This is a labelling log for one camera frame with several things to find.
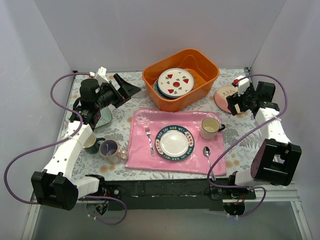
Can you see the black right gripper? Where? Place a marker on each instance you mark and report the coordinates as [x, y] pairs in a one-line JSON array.
[[235, 104]]

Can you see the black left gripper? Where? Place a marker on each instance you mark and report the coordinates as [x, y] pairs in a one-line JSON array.
[[119, 90]]

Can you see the pink bottom plate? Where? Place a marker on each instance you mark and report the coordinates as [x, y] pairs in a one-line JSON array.
[[221, 94]]

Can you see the dark red cream plate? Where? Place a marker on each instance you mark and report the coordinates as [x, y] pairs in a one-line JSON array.
[[163, 96]]

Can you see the white watermelon pattern plate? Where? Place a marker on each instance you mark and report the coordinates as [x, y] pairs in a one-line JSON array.
[[174, 88]]

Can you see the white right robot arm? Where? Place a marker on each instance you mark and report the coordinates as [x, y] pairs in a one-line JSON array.
[[276, 160]]

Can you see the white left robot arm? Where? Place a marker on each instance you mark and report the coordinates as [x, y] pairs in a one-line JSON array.
[[72, 150]]

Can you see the orange plastic bin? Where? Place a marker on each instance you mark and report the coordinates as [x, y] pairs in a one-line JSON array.
[[203, 70]]

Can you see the beige enamel mug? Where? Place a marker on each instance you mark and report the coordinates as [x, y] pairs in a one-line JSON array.
[[210, 127]]

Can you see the green rectangular ceramic plate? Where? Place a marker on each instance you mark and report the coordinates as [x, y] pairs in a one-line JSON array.
[[105, 118]]

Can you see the silver fork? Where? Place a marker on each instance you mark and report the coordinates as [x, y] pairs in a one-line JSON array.
[[148, 133]]

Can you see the silver spoon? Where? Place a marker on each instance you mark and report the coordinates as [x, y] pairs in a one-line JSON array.
[[207, 153]]

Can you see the pink purple ceramic mug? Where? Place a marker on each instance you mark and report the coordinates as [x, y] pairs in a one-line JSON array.
[[112, 153]]

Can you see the pink satin placemat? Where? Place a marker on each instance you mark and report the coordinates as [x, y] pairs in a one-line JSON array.
[[140, 157]]

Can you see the green rimmed white plate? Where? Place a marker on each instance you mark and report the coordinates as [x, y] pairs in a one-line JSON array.
[[174, 143]]

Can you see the dark green mug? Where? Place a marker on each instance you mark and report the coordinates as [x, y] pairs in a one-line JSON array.
[[93, 143]]

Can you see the wooden handled metal spatula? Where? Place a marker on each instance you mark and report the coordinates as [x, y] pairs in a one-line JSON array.
[[140, 94]]

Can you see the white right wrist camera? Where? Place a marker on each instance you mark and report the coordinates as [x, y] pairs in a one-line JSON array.
[[242, 83]]

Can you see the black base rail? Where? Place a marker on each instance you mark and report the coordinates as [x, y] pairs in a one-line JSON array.
[[175, 194]]

